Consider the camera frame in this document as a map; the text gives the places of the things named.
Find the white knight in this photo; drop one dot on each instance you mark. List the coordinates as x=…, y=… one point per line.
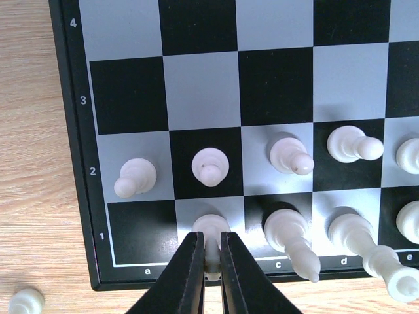
x=211, y=226

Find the white rook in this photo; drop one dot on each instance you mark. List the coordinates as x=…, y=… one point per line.
x=27, y=301

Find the white chess queen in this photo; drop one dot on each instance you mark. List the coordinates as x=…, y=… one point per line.
x=353, y=234

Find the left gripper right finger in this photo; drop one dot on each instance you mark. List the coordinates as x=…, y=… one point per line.
x=245, y=287

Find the black white chess board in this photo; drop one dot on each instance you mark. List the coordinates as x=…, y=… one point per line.
x=162, y=80

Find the white pawn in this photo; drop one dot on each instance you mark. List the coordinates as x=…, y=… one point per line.
x=289, y=155

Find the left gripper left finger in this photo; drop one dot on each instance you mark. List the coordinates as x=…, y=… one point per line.
x=180, y=288

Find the white chess king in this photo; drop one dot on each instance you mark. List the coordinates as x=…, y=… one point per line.
x=407, y=221

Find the white chess piece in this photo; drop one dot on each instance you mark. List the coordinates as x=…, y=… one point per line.
x=210, y=166
x=348, y=144
x=137, y=176
x=286, y=231
x=407, y=156

